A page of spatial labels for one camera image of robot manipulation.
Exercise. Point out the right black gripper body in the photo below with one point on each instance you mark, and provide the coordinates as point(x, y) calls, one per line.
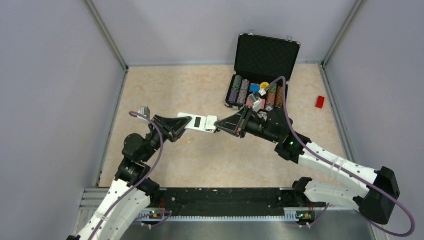
point(256, 126)

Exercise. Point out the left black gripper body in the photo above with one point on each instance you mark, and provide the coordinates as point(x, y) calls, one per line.
point(165, 135)

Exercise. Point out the white remote control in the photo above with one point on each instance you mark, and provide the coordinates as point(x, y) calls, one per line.
point(200, 123)

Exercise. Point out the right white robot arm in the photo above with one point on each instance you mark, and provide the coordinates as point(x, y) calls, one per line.
point(360, 188)

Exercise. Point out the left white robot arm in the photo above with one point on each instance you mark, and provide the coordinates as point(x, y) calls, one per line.
point(132, 190)

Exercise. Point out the red card deck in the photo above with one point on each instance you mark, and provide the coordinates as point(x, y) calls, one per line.
point(256, 105)

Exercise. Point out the blue dealer chip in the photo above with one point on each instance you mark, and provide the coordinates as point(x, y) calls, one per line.
point(254, 87)

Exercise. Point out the yellow dealer chip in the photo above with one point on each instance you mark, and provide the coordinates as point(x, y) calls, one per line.
point(264, 85)

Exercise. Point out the red block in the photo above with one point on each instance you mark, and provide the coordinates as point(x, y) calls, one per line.
point(320, 102)

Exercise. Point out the black poker chip case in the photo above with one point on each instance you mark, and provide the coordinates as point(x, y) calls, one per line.
point(259, 59)

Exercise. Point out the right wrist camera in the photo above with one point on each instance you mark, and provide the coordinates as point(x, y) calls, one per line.
point(256, 99)

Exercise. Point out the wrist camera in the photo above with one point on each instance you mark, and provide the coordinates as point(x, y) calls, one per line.
point(256, 99)
point(144, 114)

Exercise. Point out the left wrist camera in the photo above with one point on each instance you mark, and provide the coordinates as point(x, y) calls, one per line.
point(144, 114)

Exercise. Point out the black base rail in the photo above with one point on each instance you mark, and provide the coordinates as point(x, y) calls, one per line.
point(227, 205)

